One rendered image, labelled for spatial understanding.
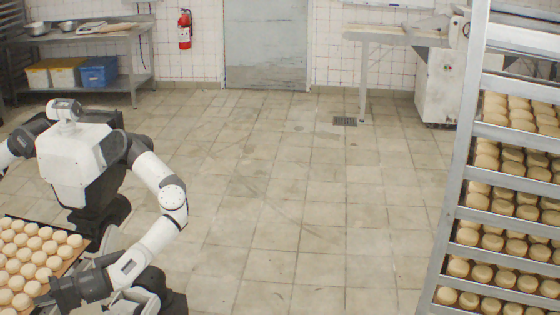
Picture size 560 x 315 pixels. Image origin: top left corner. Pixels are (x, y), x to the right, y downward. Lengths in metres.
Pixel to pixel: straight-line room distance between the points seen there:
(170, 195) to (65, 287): 0.40
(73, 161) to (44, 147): 0.13
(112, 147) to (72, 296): 0.49
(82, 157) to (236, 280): 1.47
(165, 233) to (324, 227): 1.96
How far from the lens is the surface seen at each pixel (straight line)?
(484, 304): 1.13
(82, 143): 1.48
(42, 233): 1.48
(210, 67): 5.65
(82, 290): 1.22
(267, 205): 3.30
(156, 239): 1.26
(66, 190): 1.60
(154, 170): 1.36
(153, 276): 2.24
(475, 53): 0.78
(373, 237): 3.05
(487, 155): 0.95
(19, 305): 1.25
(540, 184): 0.89
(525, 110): 0.97
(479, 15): 0.76
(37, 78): 6.04
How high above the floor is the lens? 1.80
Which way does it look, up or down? 27 degrees down
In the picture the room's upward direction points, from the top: straight up
